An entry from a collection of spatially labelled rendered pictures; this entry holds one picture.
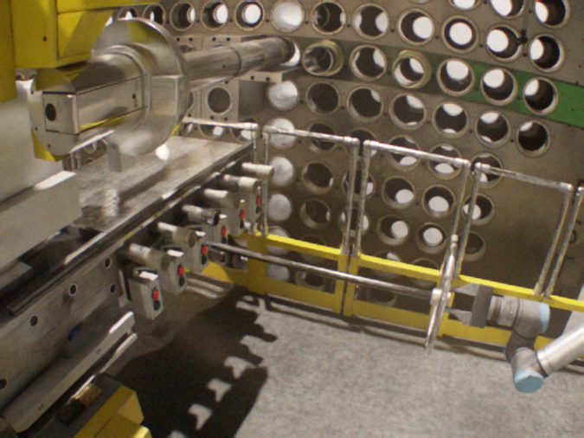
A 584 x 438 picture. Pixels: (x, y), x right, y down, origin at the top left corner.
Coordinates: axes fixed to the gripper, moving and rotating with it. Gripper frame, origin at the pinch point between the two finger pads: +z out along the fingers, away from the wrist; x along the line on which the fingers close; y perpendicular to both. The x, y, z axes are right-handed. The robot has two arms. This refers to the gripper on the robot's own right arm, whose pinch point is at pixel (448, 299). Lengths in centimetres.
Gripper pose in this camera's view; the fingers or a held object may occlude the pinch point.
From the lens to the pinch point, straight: 139.5
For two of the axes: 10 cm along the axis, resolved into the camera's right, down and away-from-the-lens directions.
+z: -9.4, -2.0, 2.8
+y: -2.6, -0.9, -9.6
